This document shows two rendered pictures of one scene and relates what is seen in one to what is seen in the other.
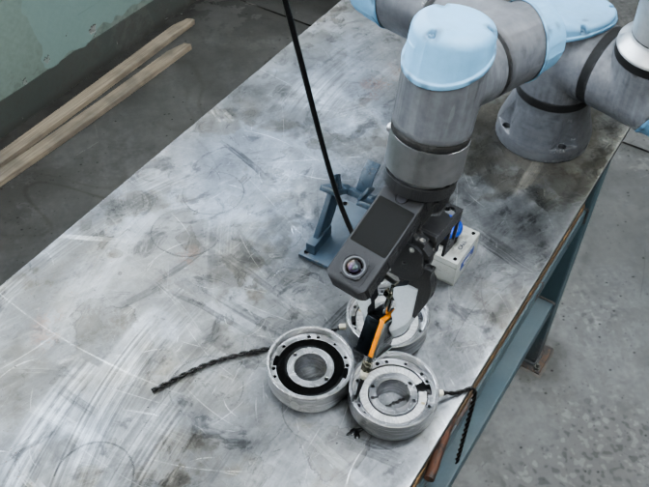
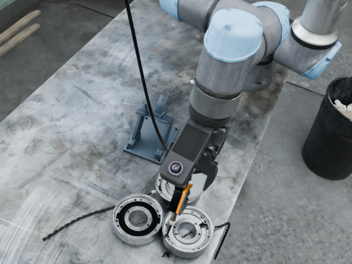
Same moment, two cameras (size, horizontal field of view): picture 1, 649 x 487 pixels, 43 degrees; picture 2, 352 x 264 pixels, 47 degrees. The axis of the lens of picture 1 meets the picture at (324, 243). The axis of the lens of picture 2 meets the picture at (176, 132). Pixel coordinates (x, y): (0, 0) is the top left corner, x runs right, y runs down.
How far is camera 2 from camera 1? 0.18 m
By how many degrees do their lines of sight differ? 10
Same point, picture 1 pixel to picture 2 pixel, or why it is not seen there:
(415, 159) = (212, 102)
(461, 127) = (240, 83)
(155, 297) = (40, 179)
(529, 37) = (274, 28)
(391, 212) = (195, 133)
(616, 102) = (292, 60)
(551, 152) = (254, 86)
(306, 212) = (124, 124)
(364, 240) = (180, 151)
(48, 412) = not seen: outside the picture
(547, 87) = not seen: hidden behind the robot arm
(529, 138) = not seen: hidden behind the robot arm
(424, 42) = (222, 33)
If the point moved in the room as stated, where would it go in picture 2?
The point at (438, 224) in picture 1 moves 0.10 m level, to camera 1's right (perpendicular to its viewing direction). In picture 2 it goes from (218, 137) to (273, 136)
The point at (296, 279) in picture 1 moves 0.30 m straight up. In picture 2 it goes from (123, 164) to (127, 65)
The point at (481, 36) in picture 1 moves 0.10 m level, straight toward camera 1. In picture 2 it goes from (256, 29) to (260, 77)
